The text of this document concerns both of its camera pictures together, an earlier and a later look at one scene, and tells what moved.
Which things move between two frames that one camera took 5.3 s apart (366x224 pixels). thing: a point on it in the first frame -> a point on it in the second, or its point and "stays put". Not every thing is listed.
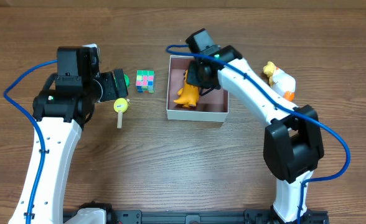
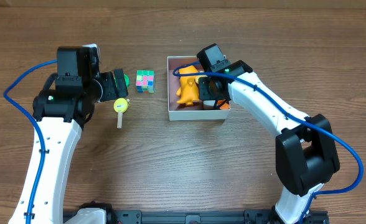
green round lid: x=127 y=81 stays put
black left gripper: x=119 y=83 stays put
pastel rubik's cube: x=145 y=81 stays put
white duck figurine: x=281 y=82 -> x=208 y=104
